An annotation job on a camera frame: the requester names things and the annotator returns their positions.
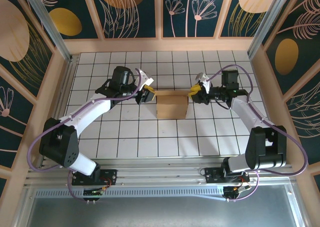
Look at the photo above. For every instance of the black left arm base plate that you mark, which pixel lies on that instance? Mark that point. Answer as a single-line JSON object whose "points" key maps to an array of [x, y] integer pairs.
{"points": [[111, 173]]}

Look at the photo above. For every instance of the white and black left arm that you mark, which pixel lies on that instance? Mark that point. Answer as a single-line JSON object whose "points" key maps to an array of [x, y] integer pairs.
{"points": [[82, 114]]}

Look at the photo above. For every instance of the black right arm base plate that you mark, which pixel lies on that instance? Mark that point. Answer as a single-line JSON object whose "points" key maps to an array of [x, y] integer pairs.
{"points": [[212, 174]]}

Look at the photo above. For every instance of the aluminium extrusion table frame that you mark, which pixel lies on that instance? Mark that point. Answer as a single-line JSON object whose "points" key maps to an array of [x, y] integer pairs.
{"points": [[160, 173]]}

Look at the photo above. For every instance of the aluminium corner post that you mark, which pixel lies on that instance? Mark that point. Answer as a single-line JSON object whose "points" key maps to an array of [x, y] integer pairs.
{"points": [[268, 24], [51, 29]]}

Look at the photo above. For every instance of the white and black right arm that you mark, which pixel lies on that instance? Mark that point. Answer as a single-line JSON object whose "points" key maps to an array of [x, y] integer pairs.
{"points": [[245, 112]]}

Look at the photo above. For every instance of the brown cardboard box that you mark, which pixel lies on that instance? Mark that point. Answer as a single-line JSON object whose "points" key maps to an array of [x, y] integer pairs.
{"points": [[172, 107]]}

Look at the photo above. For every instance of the grey sheet metal tray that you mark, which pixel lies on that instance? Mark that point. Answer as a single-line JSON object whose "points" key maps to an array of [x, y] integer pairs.
{"points": [[160, 214]]}

